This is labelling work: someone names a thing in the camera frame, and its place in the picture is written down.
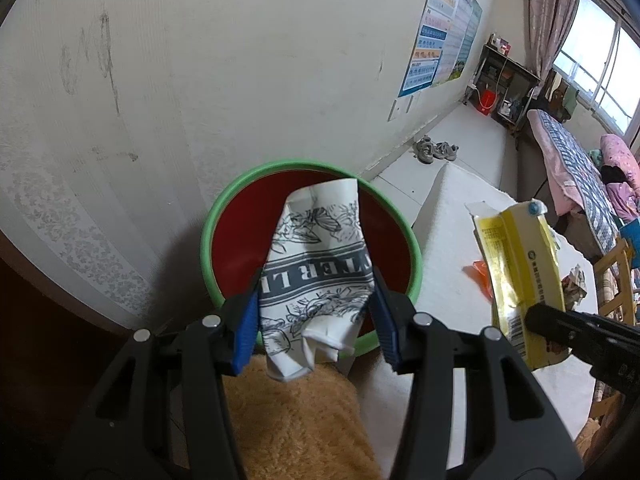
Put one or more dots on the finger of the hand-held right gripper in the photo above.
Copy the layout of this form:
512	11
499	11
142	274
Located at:
555	322

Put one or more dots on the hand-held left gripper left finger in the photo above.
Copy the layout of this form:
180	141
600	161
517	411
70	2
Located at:
245	330

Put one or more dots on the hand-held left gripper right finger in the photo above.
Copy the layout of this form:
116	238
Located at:
385	330

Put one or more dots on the yellow carton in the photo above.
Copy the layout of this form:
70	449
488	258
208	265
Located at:
520	270

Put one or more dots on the white paper with black print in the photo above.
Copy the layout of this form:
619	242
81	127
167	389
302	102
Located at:
310	270

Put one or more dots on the red bin with green rim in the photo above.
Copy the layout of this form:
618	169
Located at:
235	240

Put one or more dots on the crumpled brown printed paper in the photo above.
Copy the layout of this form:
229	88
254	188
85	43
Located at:
575	285

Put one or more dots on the wooden chair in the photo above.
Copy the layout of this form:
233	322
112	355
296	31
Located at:
625	300

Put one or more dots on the plaid cushion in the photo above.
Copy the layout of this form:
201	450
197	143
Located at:
607	290

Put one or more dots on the orange wrapper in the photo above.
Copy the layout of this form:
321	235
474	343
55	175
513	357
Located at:
477	275

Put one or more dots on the tan fuzzy rug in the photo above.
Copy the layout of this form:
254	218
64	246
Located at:
300	420

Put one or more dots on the blue bag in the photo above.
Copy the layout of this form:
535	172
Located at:
631	240

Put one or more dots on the white tablecloth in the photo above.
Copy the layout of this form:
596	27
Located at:
450	220

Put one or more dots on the bed with blue patterned quilt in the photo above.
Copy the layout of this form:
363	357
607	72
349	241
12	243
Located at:
575	160

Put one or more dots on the pink pillow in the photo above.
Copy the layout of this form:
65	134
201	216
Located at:
620	155

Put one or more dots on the red bucket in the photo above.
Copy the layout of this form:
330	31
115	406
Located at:
486	102

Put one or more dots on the dark shelf unit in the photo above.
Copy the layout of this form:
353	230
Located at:
515	90

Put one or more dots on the window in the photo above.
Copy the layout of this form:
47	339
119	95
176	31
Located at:
600	60

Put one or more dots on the pink curtain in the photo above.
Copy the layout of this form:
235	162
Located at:
550	10

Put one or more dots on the blue bordered wall poster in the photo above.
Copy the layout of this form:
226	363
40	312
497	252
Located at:
430	35

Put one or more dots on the wall poster with green picture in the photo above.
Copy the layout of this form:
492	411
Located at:
467	35

